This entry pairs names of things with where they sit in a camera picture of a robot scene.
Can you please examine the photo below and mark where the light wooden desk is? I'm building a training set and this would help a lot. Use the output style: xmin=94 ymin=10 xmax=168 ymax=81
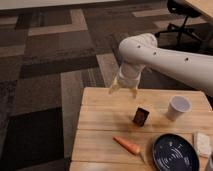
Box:
xmin=184 ymin=0 xmax=213 ymax=56

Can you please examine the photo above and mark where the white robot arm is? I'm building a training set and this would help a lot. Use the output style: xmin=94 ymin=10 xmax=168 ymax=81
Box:
xmin=109 ymin=33 xmax=213 ymax=97

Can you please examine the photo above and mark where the small dark brown block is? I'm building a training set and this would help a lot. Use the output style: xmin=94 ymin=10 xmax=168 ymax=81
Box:
xmin=133 ymin=108 xmax=149 ymax=126

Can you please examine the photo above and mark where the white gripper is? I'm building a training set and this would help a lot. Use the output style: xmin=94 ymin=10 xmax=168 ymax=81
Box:
xmin=109 ymin=62 xmax=145 ymax=99

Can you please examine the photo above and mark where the dark blue ceramic bowl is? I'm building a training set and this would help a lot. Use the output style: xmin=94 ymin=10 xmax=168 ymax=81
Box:
xmin=152 ymin=134 xmax=200 ymax=171

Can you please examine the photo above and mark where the black office chair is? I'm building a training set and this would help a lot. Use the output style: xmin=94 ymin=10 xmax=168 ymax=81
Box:
xmin=154 ymin=0 xmax=203 ymax=47

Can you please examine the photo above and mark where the orange carrot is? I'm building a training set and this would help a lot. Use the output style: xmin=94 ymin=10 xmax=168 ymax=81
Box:
xmin=113 ymin=136 xmax=145 ymax=161

